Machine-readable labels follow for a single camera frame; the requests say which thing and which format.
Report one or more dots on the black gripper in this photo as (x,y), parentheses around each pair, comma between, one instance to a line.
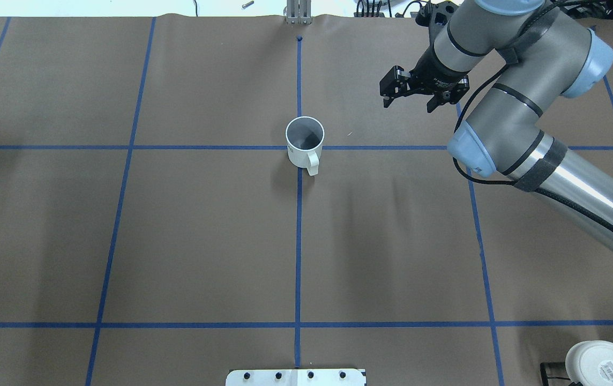
(435,76)

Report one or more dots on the white ceramic mug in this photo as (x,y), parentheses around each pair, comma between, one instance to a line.
(305,136)

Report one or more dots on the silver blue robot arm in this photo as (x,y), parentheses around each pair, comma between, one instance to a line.
(547,55)

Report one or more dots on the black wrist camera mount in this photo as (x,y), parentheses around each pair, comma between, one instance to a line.
(435,16)

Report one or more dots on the aluminium frame post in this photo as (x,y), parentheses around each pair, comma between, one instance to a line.
(298,12)

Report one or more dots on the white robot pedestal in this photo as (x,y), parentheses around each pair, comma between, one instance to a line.
(318,376)

